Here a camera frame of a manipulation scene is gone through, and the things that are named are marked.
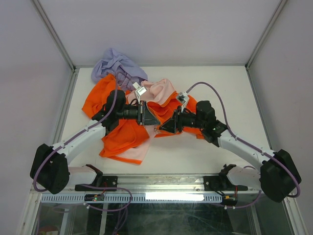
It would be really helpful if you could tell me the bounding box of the black connector with yellow plug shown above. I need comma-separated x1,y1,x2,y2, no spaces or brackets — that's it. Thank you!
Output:
221,195,238,207

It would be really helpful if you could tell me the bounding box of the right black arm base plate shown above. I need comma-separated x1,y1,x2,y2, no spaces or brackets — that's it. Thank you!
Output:
203,175,248,191

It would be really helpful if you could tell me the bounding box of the small electronics board with leds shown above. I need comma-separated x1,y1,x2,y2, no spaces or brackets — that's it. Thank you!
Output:
84,194,105,202

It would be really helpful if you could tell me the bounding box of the orange jacket with pink lining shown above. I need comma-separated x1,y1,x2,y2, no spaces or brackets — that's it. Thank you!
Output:
81,73,211,165

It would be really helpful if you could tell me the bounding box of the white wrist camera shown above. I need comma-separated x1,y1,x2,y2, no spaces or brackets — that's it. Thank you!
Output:
176,92,189,112
133,82,147,103

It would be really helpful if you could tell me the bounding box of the white slotted cable duct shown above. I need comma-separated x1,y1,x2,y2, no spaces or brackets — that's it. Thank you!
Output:
41,192,222,204

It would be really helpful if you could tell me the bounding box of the left aluminium frame post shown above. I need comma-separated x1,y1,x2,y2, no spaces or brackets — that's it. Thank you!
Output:
31,0,76,72

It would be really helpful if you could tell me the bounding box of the aluminium mounting rail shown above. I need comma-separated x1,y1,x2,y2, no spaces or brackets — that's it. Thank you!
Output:
31,173,293,194

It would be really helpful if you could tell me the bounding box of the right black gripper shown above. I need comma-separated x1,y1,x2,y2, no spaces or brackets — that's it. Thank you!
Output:
158,106,205,134

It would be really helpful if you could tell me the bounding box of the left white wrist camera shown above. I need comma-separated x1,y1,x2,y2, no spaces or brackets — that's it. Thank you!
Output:
133,82,147,103

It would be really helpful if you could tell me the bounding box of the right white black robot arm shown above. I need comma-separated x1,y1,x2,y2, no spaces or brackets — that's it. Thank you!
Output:
160,101,301,202

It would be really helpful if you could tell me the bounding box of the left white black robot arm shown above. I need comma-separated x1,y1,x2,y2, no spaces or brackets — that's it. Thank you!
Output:
30,90,160,194

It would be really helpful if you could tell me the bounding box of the purple cable under rail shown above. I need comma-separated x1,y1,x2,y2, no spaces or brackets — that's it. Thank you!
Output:
78,186,134,235

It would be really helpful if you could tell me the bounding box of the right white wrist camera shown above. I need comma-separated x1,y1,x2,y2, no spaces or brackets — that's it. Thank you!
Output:
176,92,189,112

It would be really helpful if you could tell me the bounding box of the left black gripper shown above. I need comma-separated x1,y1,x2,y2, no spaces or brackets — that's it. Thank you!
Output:
116,100,161,126

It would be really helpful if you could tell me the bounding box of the crumpled lavender garment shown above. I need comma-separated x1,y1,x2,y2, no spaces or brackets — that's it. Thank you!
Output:
91,48,148,91

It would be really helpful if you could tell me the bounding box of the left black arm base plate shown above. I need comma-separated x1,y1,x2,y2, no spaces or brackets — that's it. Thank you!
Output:
74,175,118,192

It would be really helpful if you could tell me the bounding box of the aluminium frame post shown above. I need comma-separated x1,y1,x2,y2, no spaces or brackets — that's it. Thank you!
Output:
245,0,289,71
31,0,76,72

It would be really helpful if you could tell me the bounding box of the right aluminium frame post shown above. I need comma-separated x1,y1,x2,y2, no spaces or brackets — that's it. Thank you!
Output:
245,0,289,71

